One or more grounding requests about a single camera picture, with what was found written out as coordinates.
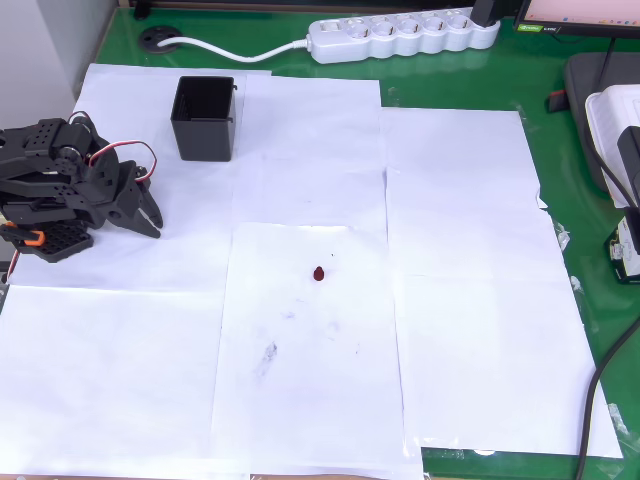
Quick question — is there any black square cup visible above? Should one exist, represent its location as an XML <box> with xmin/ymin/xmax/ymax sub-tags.
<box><xmin>169</xmin><ymin>75</ymin><xmax>239</xmax><ymax>162</ymax></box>

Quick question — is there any white paper sheet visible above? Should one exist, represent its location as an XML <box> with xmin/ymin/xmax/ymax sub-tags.
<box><xmin>209</xmin><ymin>222</ymin><xmax>424</xmax><ymax>480</ymax></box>
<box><xmin>7</xmin><ymin>154</ymin><xmax>239</xmax><ymax>294</ymax></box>
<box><xmin>64</xmin><ymin>63</ymin><xmax>274</xmax><ymax>166</ymax></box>
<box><xmin>393</xmin><ymin>273</ymin><xmax>625</xmax><ymax>459</ymax></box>
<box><xmin>242</xmin><ymin>74</ymin><xmax>389</xmax><ymax>231</ymax></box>
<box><xmin>383</xmin><ymin>166</ymin><xmax>574</xmax><ymax>284</ymax></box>
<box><xmin>379</xmin><ymin>106</ymin><xmax>541</xmax><ymax>174</ymax></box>
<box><xmin>0</xmin><ymin>284</ymin><xmax>251</xmax><ymax>480</ymax></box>

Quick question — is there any black orange table clamp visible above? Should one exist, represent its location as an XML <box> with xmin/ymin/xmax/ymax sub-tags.
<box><xmin>0</xmin><ymin>222</ymin><xmax>47</xmax><ymax>251</ymax></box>

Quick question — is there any white power strip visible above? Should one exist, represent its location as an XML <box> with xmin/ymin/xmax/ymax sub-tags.
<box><xmin>306</xmin><ymin>7</ymin><xmax>502</xmax><ymax>65</ymax></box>

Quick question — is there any black power plug adapter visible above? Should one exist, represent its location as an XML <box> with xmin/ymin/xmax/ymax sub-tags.
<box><xmin>471</xmin><ymin>0</ymin><xmax>502</xmax><ymax>27</ymax></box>

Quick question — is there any computer monitor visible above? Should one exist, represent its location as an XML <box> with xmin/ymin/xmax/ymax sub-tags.
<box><xmin>514</xmin><ymin>0</ymin><xmax>640</xmax><ymax>40</ymax></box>

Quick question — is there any white device at right edge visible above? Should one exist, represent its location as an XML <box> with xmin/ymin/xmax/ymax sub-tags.
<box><xmin>584</xmin><ymin>84</ymin><xmax>640</xmax><ymax>209</ymax></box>

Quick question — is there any black device housing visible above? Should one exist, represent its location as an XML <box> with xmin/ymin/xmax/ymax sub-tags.
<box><xmin>616</xmin><ymin>125</ymin><xmax>640</xmax><ymax>232</ymax></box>

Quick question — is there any red white servo cable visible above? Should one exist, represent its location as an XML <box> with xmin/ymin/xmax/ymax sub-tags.
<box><xmin>67</xmin><ymin>110</ymin><xmax>159</xmax><ymax>184</ymax></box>

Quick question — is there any black desk cable grommet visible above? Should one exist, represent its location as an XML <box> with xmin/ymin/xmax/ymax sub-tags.
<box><xmin>138</xmin><ymin>26</ymin><xmax>184</xmax><ymax>54</ymax></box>

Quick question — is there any white power strip cable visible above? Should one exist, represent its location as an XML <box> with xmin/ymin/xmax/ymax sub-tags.
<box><xmin>157</xmin><ymin>37</ymin><xmax>314</xmax><ymax>64</ymax></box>

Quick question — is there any black cable over container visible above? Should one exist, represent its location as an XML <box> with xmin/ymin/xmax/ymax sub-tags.
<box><xmin>592</xmin><ymin>134</ymin><xmax>640</xmax><ymax>207</ymax></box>

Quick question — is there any thick black cable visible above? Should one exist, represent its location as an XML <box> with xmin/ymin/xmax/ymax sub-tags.
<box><xmin>574</xmin><ymin>312</ymin><xmax>640</xmax><ymax>480</ymax></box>

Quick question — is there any thin black monitor cable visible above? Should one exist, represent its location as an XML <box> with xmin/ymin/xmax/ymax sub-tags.
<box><xmin>597</xmin><ymin>37</ymin><xmax>617</xmax><ymax>96</ymax></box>

